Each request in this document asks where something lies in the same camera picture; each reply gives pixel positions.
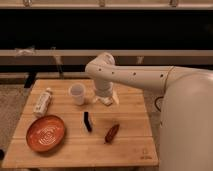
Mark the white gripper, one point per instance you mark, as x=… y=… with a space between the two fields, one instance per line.
x=104 y=89

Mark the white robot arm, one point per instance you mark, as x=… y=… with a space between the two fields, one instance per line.
x=186 y=122

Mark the black eraser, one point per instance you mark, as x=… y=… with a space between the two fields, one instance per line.
x=87 y=122

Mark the white plastic cup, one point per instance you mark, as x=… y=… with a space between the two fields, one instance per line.
x=77 y=92

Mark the wooden table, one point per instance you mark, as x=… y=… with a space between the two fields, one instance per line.
x=133 y=144

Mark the white plastic bottle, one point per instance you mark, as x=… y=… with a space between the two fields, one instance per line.
x=42 y=103

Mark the orange ceramic plate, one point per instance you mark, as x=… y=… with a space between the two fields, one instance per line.
x=45 y=133

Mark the metal rail fixture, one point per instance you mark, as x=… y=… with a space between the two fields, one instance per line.
x=60 y=62

